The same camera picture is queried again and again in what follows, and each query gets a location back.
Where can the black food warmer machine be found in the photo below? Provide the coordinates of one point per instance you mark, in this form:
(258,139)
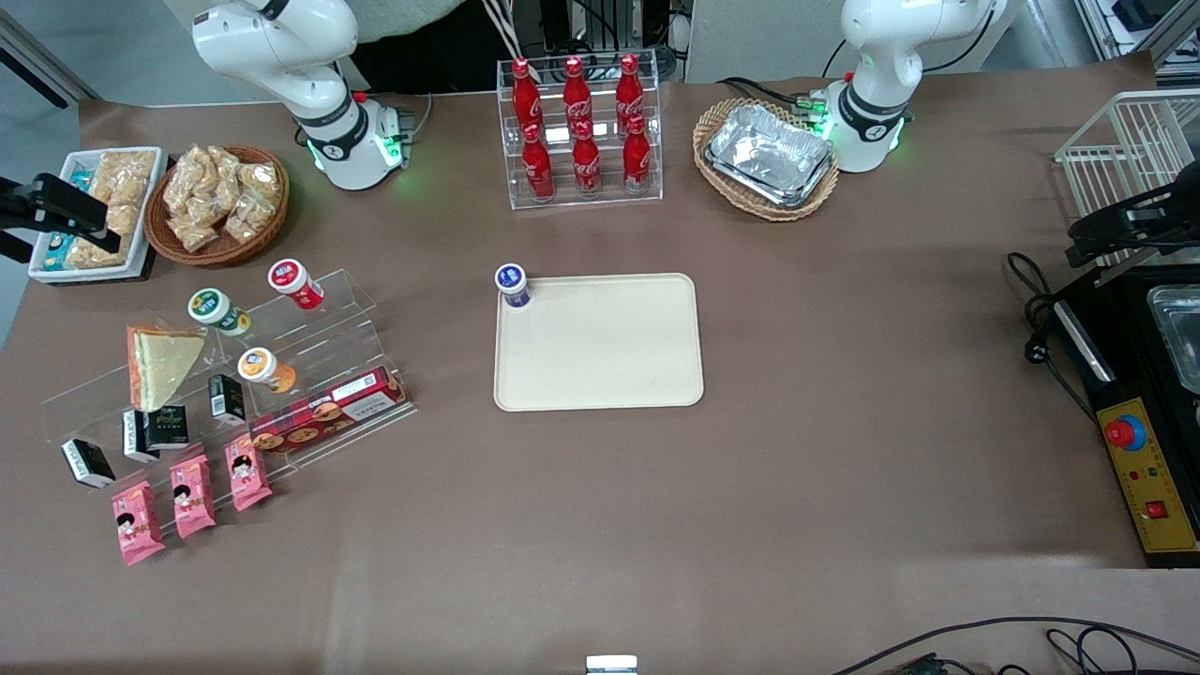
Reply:
(1125,366)

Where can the thin metal lever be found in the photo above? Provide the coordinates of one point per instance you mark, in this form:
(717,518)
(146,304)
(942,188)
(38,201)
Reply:
(1117,272)

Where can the green lid cup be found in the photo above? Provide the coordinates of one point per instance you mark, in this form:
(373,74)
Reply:
(210,305)

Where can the light wicker basket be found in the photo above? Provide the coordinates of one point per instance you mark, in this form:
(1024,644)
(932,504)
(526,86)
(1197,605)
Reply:
(722,117)

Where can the teal snack packet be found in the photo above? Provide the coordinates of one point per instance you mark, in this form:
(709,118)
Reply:
(82,178)
(58,253)

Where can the triangular sandwich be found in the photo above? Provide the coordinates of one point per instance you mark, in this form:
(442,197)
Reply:
(159,361)

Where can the aluminium frame table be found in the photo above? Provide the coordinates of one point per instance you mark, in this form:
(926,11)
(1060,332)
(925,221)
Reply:
(1139,23)

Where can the red mushroom button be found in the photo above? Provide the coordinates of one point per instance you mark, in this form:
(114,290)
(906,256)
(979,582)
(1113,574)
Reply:
(1123,432)

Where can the dark brown wicker basket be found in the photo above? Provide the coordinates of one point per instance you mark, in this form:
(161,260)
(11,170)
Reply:
(272,230)

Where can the yellow control panel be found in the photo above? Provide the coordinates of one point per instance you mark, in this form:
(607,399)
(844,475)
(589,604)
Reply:
(1148,478)

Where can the orange lid cup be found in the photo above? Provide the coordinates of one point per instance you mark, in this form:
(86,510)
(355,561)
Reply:
(257,364)

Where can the clear acrylic stepped shelf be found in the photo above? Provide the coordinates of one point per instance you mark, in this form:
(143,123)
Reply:
(337,323)

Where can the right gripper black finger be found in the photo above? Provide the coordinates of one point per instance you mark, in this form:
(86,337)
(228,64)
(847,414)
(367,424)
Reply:
(80,211)
(17,202)

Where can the red cola bottle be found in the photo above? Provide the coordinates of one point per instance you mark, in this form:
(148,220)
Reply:
(537,169)
(637,159)
(586,164)
(525,98)
(629,89)
(577,94)

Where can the black carton green print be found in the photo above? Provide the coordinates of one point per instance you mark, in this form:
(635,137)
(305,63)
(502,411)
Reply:
(167,427)

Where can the small black carton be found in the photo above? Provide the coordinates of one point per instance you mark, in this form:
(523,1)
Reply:
(136,439)
(227,397)
(87,463)

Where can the aluminium foil tray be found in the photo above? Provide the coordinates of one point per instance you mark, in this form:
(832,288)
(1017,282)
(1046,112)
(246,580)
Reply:
(797,201)
(769,150)

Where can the brown table mat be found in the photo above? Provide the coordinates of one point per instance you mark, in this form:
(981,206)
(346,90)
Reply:
(844,469)

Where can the blue lid cup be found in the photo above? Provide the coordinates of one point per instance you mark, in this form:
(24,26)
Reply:
(512,279)

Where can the beige plastic tray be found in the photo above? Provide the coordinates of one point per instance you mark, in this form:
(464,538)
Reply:
(600,347)

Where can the white rectangular snack tray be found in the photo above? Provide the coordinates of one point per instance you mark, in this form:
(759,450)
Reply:
(47,267)

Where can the pink snack packet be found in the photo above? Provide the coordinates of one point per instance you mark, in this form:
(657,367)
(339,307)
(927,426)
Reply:
(137,523)
(192,497)
(247,473)

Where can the clear acrylic bottle rack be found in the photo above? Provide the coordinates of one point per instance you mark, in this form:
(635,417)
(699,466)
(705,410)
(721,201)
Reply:
(652,141)

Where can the red cookie box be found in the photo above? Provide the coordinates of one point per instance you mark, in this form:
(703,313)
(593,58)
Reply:
(319,417)

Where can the steel food tray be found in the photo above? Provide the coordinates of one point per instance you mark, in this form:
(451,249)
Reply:
(1181,337)

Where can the clear bag of puffed snacks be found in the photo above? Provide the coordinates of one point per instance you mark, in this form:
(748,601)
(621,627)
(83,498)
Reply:
(260,180)
(185,183)
(195,234)
(217,167)
(249,217)

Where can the grey metal beam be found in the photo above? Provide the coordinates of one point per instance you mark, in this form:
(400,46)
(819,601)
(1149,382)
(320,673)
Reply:
(47,61)

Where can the red rocker switch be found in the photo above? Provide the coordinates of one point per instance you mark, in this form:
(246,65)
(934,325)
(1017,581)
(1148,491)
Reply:
(1155,510)

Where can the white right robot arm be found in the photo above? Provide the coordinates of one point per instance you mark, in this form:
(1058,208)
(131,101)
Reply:
(309,66)

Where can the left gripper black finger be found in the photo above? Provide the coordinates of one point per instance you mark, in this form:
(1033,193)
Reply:
(1172,206)
(1097,242)

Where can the red lid cup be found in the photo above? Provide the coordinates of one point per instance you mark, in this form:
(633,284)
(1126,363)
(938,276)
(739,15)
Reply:
(289,276)

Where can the small white device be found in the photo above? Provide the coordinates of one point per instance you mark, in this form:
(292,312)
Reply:
(611,666)

